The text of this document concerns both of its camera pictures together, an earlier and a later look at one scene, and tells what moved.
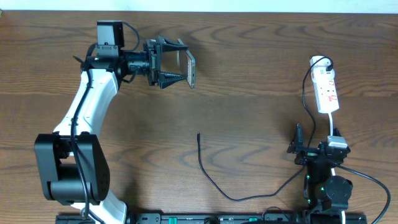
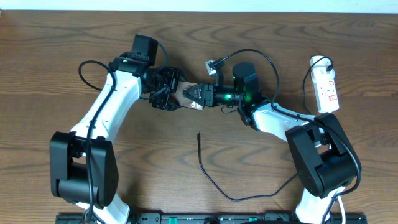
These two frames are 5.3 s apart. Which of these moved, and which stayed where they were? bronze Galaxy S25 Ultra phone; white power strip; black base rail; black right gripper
Moved: bronze Galaxy S25 Ultra phone; black right gripper
Stayed: black base rail; white power strip
